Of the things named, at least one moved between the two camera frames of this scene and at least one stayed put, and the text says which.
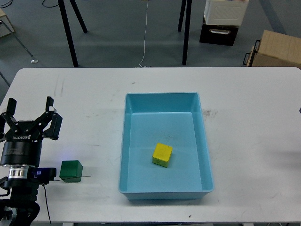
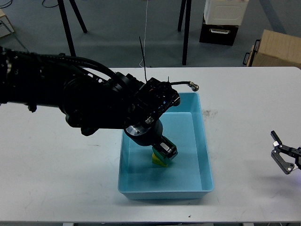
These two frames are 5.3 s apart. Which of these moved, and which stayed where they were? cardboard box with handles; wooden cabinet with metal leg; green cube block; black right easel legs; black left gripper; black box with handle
Moved: black left gripper; green cube block
Stayed: black right easel legs; wooden cabinet with metal leg; cardboard box with handles; black box with handle
